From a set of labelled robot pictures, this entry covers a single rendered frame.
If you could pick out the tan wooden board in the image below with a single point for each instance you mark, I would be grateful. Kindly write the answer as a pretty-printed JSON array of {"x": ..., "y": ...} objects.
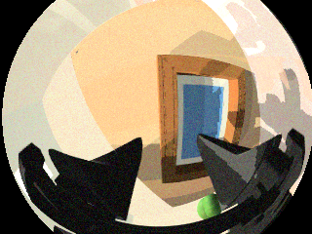
[{"x": 116, "y": 70}]

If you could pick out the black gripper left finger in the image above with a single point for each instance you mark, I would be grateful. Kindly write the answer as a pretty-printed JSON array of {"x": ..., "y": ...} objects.
[{"x": 111, "y": 177}]

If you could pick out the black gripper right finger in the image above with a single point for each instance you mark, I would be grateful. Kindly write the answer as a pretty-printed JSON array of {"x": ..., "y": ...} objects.
[{"x": 232, "y": 167}]

